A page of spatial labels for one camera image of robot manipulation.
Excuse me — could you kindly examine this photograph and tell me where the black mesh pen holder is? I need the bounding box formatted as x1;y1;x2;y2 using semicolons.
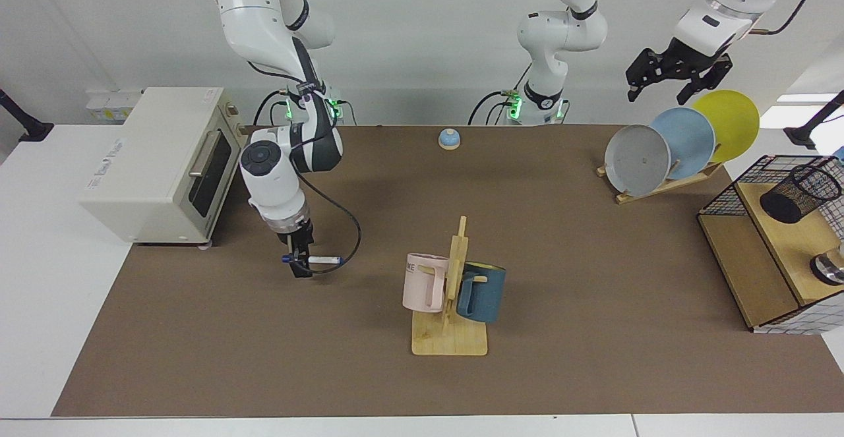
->
760;164;843;224

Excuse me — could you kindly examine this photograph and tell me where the yellow plate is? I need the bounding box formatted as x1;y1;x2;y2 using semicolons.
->
692;90;760;164

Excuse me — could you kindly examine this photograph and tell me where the light blue plate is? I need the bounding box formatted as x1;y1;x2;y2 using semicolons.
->
651;107;716;181

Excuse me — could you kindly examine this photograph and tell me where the grey plate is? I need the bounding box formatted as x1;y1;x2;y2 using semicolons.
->
605;125;671;197

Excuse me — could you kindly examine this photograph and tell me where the wooden plate rack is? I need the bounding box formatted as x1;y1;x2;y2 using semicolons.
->
597;160;724;205

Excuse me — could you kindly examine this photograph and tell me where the pink cup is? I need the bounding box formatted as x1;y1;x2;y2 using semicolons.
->
402;252;450;314

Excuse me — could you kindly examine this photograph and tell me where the wooden cup stand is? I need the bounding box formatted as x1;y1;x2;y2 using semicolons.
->
411;216;489;357

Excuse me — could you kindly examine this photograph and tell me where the pale toaster oven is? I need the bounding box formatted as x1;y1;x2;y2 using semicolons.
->
78;86;249;250

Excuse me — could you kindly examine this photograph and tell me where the teal cup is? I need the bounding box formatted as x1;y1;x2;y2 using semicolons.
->
456;262;507;324

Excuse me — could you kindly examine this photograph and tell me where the brown table cloth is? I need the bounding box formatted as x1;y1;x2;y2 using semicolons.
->
51;124;844;418

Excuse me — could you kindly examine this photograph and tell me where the silver metal lid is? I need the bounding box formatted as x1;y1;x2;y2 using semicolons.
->
810;243;844;286

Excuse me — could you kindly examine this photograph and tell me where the wire basket with wooden floor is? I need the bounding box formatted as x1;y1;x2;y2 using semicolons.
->
698;154;844;335

